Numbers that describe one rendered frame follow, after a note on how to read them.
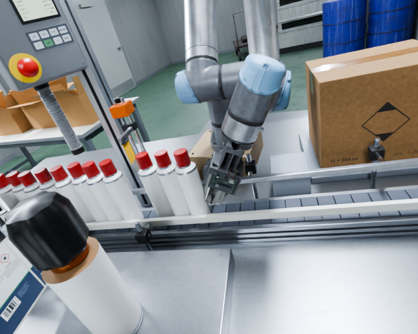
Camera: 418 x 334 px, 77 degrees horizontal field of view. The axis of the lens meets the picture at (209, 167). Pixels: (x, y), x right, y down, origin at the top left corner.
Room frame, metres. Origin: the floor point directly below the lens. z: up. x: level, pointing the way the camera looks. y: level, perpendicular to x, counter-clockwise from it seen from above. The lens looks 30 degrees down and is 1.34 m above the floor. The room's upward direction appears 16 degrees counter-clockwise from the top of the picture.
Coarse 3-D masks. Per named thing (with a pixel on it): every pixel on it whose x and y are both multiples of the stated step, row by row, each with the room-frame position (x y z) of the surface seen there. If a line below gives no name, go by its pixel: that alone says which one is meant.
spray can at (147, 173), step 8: (144, 152) 0.59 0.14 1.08; (136, 160) 0.58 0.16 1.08; (144, 160) 0.57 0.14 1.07; (144, 168) 0.57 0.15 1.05; (152, 168) 0.57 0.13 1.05; (144, 176) 0.56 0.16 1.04; (152, 176) 0.56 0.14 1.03; (144, 184) 0.57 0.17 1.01; (152, 184) 0.56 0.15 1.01; (160, 184) 0.57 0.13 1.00; (152, 192) 0.56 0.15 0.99; (160, 192) 0.56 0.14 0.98; (152, 200) 0.56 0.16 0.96; (160, 200) 0.56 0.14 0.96; (168, 200) 0.57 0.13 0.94; (160, 208) 0.56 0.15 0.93; (168, 208) 0.56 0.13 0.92; (160, 216) 0.56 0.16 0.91; (168, 216) 0.56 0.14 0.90
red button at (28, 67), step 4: (20, 60) 0.62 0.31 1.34; (24, 60) 0.63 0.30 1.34; (28, 60) 0.63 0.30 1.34; (32, 60) 0.64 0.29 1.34; (20, 64) 0.62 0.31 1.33; (24, 64) 0.62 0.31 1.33; (28, 64) 0.62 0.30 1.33; (32, 64) 0.63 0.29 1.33; (36, 64) 0.64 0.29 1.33; (20, 68) 0.62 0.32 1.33; (24, 68) 0.62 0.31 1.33; (28, 68) 0.62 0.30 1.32; (32, 68) 0.63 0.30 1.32; (36, 68) 0.63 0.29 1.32; (20, 72) 0.62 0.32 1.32; (24, 72) 0.62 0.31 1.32; (28, 72) 0.62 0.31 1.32; (32, 72) 0.63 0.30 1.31; (36, 72) 0.63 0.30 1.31; (28, 76) 0.62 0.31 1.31; (32, 76) 0.63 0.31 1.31
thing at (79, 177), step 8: (72, 168) 0.63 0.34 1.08; (80, 168) 0.64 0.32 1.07; (72, 176) 0.63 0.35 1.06; (80, 176) 0.63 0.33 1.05; (72, 184) 0.63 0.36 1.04; (80, 184) 0.62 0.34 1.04; (80, 192) 0.62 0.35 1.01; (88, 192) 0.62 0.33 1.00; (88, 200) 0.62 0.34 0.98; (96, 200) 0.62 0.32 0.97; (88, 208) 0.62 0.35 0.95; (96, 208) 0.62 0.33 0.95; (96, 216) 0.62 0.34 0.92; (104, 216) 0.62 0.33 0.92
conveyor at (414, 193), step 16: (368, 192) 0.46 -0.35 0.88; (384, 192) 0.44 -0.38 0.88; (400, 192) 0.43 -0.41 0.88; (416, 192) 0.42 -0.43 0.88; (224, 208) 0.55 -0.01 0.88; (240, 208) 0.54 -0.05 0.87; (256, 208) 0.52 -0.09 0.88; (272, 208) 0.50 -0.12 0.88; (192, 224) 0.52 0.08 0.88; (208, 224) 0.51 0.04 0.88; (224, 224) 0.49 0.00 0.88; (240, 224) 0.48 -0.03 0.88; (256, 224) 0.46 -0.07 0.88
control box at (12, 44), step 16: (0, 0) 0.66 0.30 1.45; (0, 16) 0.65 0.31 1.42; (16, 16) 0.67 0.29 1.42; (64, 16) 0.72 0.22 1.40; (0, 32) 0.64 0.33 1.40; (16, 32) 0.66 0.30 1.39; (0, 48) 0.63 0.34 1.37; (16, 48) 0.65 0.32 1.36; (32, 48) 0.67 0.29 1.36; (64, 48) 0.70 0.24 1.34; (0, 64) 0.65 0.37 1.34; (16, 64) 0.64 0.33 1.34; (48, 64) 0.68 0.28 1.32; (64, 64) 0.70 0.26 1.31; (80, 64) 0.72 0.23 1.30; (16, 80) 0.63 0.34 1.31; (32, 80) 0.65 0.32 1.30; (48, 80) 0.67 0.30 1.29
